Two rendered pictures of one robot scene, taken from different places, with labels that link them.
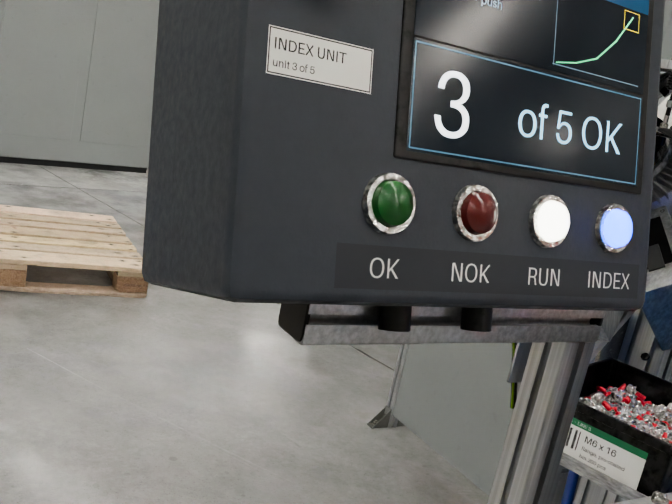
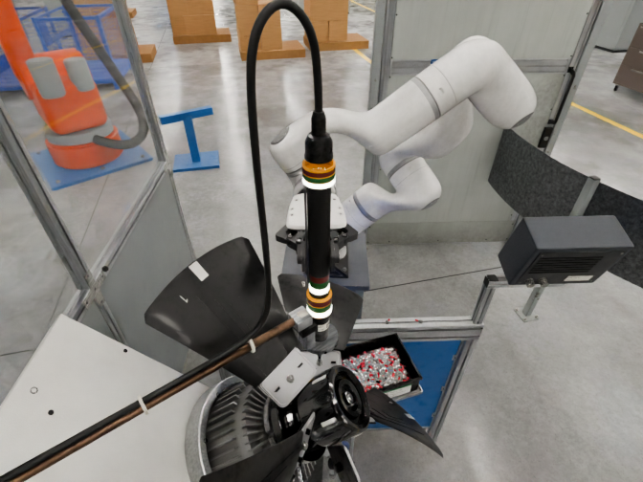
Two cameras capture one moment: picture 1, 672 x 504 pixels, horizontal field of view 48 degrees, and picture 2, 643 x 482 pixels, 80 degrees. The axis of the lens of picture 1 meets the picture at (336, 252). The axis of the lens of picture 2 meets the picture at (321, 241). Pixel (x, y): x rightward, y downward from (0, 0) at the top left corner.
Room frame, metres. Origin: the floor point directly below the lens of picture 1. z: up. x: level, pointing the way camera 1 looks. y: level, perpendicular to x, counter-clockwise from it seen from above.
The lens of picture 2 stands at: (1.49, -0.18, 1.86)
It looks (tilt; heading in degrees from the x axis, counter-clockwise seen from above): 39 degrees down; 211
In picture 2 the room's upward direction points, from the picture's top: straight up
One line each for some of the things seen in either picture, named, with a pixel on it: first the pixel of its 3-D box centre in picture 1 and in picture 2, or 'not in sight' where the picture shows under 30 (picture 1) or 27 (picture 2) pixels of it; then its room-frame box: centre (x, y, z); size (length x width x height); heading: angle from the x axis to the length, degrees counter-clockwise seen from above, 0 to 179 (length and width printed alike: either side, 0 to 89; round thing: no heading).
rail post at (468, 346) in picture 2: not in sight; (447, 395); (0.51, -0.17, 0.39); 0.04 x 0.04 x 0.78; 33
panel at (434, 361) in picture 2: not in sight; (342, 390); (0.75, -0.53, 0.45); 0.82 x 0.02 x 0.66; 123
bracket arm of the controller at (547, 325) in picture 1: (459, 312); (524, 280); (0.46, -0.08, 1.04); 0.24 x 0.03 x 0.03; 123
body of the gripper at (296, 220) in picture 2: not in sight; (316, 216); (1.02, -0.48, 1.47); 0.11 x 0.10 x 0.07; 33
